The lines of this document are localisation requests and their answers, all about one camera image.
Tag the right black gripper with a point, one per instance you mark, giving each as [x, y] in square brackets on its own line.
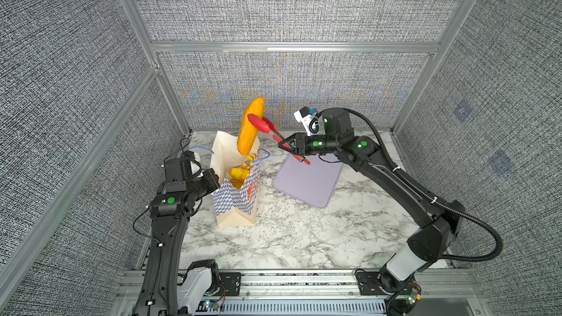
[302, 143]

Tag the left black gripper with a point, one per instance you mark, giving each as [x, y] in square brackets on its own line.
[211, 178]

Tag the blue checkered paper bag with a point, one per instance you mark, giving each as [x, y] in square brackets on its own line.
[236, 201]

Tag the red kitchen tongs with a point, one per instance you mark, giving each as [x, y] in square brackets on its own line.
[265, 126]

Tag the long orange baguette bread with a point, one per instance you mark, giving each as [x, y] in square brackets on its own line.
[248, 132]

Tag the small yellow croissant bread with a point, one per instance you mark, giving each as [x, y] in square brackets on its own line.
[248, 162]

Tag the ridged yellow spiral bread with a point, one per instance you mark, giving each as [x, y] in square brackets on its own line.
[237, 184]

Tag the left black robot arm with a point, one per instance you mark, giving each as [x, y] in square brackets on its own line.
[170, 212]

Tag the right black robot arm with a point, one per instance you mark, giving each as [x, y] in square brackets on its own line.
[437, 229]

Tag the lilac plastic tray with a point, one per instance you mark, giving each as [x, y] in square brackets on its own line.
[313, 184]

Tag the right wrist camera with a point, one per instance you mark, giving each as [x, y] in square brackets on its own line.
[335, 121]

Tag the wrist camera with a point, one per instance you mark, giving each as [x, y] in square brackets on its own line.
[335, 121]
[183, 167]

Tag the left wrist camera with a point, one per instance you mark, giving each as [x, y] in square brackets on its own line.
[183, 167]

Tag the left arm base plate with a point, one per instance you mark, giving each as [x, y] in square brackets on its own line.
[224, 283]

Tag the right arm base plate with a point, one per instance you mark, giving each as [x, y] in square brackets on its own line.
[369, 283]

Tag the aluminium front rail frame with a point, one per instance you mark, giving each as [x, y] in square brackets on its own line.
[337, 292]

